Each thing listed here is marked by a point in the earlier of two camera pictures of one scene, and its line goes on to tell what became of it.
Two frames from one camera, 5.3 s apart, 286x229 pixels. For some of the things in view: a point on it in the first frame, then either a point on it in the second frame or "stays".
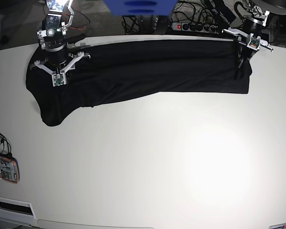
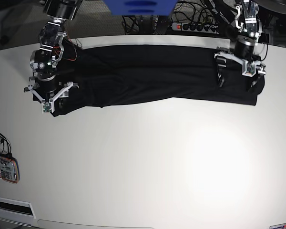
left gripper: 59,70 to 48,91
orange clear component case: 7,170 stays
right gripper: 250,35 to 243,54
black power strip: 195,27 stays
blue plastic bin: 142,8 stays
